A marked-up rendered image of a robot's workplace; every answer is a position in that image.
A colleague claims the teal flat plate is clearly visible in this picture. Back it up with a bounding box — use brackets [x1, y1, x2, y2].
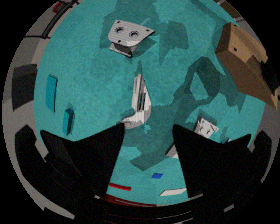
[45, 76, 57, 112]

